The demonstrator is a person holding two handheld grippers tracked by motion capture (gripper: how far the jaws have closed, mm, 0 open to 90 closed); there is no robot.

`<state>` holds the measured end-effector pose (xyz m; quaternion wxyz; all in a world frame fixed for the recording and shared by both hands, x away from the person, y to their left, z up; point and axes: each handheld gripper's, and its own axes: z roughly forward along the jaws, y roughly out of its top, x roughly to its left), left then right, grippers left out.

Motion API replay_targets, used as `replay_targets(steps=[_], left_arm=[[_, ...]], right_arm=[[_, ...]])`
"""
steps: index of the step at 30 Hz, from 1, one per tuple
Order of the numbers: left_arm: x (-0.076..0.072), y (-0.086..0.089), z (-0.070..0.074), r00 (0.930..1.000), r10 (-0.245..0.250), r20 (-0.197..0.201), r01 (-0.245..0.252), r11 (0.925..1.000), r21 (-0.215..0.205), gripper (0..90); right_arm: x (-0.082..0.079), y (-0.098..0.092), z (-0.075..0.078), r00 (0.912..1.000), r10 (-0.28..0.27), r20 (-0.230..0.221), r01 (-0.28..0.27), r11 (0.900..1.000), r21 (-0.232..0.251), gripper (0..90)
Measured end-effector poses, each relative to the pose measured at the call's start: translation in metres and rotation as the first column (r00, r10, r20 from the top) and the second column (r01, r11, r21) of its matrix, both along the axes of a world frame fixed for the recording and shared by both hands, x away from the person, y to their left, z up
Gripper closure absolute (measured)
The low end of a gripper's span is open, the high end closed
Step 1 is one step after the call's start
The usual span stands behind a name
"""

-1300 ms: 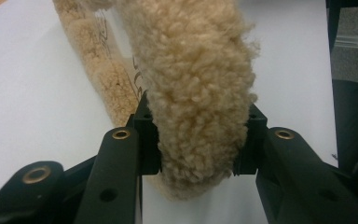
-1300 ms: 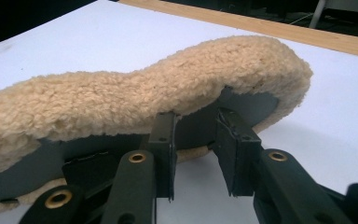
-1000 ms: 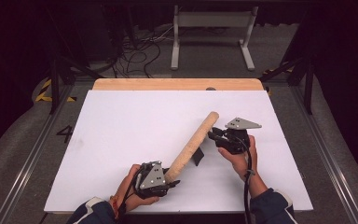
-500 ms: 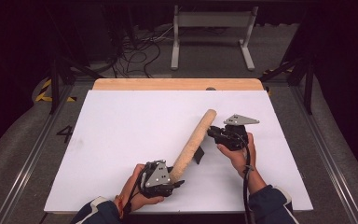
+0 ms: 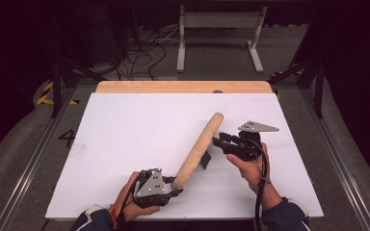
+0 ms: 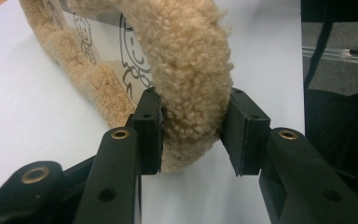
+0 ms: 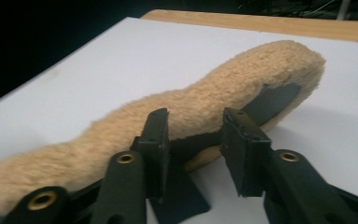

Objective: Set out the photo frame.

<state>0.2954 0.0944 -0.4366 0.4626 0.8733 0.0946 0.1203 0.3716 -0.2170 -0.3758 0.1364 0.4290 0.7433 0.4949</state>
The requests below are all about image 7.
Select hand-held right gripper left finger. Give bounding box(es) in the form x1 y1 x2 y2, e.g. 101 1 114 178
130 107 171 203

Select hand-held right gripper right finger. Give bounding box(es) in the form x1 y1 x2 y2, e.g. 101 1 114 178
219 106 273 198

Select tan fleece pad black lining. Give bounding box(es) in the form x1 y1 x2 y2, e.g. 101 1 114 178
0 39 326 224

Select metal stand pole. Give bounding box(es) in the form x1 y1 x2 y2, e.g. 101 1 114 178
336 0 352 21

